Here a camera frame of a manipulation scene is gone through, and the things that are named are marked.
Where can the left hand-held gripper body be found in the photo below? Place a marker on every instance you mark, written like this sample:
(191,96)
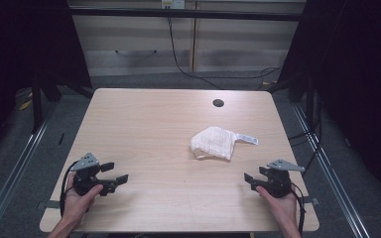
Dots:
(86,181)

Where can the black horizontal frame bar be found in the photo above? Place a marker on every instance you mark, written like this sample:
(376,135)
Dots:
(178,14)

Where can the white flower-print cloth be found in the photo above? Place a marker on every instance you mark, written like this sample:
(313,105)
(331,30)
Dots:
(213,142)

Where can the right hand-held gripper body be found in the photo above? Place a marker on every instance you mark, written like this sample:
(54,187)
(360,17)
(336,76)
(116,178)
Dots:
(276,183)

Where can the black metal stand post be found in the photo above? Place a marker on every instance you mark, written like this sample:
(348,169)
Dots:
(37,105)

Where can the person's left hand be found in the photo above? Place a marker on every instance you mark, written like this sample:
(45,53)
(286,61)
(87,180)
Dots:
(77,205)

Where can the grey tape strip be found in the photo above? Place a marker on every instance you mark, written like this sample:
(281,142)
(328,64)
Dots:
(312,200)
(51,204)

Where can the white wall outlet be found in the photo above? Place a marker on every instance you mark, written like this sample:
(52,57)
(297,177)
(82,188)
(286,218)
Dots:
(173,4)

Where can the wooden vertical wall strip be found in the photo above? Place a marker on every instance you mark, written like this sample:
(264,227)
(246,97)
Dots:
(194,39)

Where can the metal floor rail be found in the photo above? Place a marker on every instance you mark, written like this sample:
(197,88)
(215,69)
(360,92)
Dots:
(10,181)
(330,172)

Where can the yellow floor tape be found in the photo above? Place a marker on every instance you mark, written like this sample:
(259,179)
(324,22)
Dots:
(25,104)

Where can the round black table grommet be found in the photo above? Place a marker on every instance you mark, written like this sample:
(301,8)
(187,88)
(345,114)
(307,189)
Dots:
(218,102)

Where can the dark curtain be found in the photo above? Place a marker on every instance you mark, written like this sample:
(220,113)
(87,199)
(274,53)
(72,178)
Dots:
(20,49)
(360,82)

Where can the person's right hand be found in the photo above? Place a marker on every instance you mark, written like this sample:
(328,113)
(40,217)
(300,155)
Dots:
(281,208)

